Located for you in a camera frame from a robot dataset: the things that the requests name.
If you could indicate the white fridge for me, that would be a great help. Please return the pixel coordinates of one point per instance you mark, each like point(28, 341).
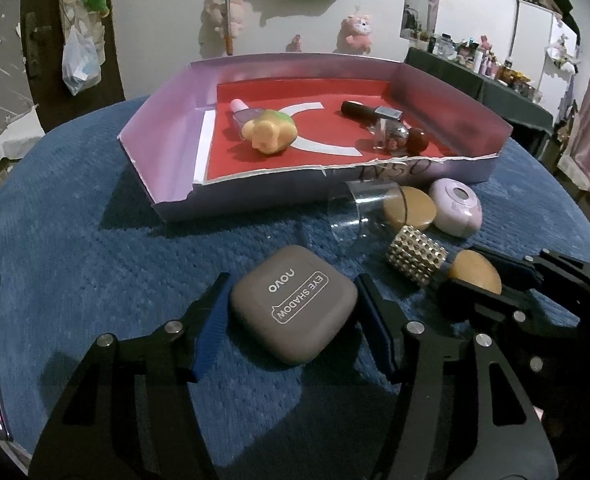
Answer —
point(530, 35)

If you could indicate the white plastic sheet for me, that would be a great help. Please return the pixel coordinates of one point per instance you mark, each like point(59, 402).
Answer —
point(10, 140)

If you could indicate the hanging plastic bag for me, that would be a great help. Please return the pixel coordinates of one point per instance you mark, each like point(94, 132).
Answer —
point(77, 65)

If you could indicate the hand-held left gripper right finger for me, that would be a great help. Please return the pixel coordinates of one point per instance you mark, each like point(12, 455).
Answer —
point(375, 320)

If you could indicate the studded metal cuff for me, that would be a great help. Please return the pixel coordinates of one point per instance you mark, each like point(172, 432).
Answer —
point(417, 255)

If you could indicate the tan round disc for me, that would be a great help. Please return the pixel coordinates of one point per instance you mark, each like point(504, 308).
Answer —
point(475, 270)
point(415, 210)

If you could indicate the pale pink plush toy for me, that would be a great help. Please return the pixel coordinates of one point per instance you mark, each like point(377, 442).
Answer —
point(215, 12)

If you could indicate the dark brown door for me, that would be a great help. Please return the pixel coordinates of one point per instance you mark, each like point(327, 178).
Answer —
point(50, 100)

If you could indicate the black nail polish bottle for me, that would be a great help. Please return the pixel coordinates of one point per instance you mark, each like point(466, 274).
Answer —
point(360, 109)

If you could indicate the clear bottle brown round cap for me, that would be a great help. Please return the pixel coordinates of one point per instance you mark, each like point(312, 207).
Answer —
point(417, 141)

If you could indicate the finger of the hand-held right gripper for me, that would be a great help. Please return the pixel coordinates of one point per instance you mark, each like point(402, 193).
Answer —
point(517, 270)
point(475, 302)

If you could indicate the purple nail polish bottle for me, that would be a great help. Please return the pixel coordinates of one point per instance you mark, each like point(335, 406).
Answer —
point(240, 110)

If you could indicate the row of small bottles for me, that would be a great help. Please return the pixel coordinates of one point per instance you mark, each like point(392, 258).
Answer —
point(475, 52)

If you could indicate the white pink plush toy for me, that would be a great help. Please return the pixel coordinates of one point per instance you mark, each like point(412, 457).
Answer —
point(562, 55)

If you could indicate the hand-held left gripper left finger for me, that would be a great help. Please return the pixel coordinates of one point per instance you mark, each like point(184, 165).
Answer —
point(210, 330)

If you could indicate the grey eyeshadow case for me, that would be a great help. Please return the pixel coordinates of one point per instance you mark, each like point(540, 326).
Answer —
point(295, 305)

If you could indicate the white orange stick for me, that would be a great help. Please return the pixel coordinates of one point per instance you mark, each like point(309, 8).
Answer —
point(229, 20)

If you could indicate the lilac round case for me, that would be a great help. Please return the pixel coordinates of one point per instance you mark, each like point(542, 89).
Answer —
point(455, 207)

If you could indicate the clear plastic cup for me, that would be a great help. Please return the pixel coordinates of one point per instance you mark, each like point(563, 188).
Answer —
point(370, 215)

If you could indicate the pink cardboard box red bottom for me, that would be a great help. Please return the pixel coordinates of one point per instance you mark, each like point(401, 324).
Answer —
point(275, 165)

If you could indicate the blue blanket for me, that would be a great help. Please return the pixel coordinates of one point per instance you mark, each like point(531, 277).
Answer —
point(100, 270)

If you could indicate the cluttered side table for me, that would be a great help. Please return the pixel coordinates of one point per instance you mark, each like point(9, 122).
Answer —
point(500, 100)

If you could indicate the green yellow elephant toy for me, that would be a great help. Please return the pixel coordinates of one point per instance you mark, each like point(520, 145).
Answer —
point(270, 132)

